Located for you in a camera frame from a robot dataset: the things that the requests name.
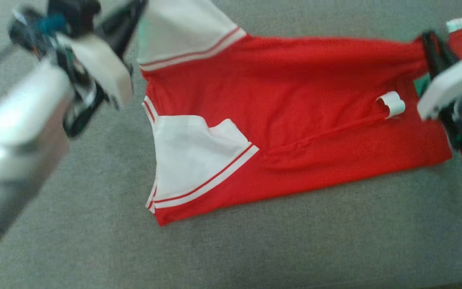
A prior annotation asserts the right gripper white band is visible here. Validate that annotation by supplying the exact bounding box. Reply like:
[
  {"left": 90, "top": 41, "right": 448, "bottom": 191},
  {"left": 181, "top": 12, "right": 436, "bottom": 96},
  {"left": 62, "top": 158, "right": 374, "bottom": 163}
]
[{"left": 417, "top": 30, "right": 462, "bottom": 120}]

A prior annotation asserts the red basketball jersey white trim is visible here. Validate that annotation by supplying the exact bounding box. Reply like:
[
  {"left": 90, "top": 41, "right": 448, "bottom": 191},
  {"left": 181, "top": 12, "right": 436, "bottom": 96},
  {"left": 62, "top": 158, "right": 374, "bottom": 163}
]
[{"left": 136, "top": 0, "right": 453, "bottom": 227}]

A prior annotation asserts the grey sofa seat cushion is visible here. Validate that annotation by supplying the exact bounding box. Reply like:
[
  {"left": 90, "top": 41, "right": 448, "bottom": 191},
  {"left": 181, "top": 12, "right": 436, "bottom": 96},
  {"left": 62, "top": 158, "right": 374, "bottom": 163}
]
[{"left": 0, "top": 0, "right": 462, "bottom": 289}]

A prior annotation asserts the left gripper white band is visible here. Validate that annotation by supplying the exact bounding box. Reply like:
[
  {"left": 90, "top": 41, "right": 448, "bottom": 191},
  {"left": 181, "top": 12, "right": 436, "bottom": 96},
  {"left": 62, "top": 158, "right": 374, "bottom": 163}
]
[{"left": 49, "top": 0, "right": 150, "bottom": 110}]

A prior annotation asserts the blue left cable connector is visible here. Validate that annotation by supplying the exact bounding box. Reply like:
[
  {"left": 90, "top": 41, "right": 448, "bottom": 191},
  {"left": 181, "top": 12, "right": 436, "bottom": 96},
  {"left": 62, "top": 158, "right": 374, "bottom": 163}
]
[{"left": 38, "top": 14, "right": 68, "bottom": 37}]

